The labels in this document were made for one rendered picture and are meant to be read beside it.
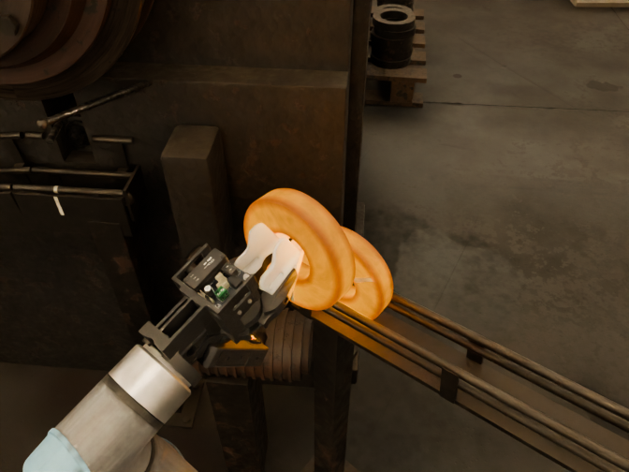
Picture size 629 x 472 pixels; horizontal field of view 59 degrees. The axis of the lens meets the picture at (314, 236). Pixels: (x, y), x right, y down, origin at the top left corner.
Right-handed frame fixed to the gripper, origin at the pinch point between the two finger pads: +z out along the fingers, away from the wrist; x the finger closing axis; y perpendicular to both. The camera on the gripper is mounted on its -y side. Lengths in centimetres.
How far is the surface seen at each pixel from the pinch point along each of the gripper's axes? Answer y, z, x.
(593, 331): -105, 67, -31
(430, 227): -107, 75, 29
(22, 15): 21.3, -2.5, 34.4
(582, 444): -13.7, 2.2, -36.0
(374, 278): -11.1, 5.6, -6.2
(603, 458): -13.8, 2.1, -38.3
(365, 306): -17.2, 3.7, -5.3
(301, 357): -35.0, -3.6, 4.8
